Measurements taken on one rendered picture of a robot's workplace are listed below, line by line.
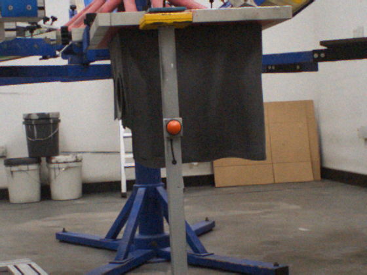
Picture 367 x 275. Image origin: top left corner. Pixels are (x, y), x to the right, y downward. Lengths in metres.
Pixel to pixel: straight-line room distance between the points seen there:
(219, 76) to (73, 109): 4.64
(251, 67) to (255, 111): 0.14
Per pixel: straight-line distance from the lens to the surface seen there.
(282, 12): 2.43
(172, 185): 2.15
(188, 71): 2.45
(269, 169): 7.17
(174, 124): 2.11
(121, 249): 3.53
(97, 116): 7.05
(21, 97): 7.05
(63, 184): 6.71
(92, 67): 3.60
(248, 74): 2.49
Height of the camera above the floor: 0.69
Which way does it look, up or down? 3 degrees down
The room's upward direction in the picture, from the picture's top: 3 degrees counter-clockwise
